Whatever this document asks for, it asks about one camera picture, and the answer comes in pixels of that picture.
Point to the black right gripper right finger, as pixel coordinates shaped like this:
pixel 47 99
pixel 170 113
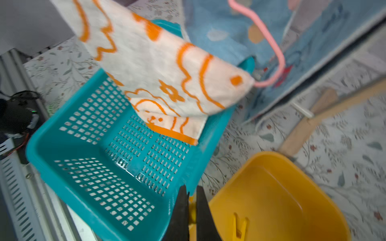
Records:
pixel 205 226

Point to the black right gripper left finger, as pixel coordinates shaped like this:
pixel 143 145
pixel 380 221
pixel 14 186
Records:
pixel 178 228

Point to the white orange patterned towel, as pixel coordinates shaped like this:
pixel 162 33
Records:
pixel 173 85

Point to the pink wire hanger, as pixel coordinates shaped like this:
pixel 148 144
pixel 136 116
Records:
pixel 267 49

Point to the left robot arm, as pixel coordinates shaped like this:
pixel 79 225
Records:
pixel 16 117

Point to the yellow plastic tray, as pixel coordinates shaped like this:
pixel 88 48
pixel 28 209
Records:
pixel 280 201

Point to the teal plastic basket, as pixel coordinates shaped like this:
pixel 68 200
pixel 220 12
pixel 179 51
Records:
pixel 118 175

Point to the wooden clothes rack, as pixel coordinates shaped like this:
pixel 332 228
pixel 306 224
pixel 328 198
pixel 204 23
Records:
pixel 326 106

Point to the blue bear towel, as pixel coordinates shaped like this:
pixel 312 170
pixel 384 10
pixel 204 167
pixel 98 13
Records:
pixel 219 30

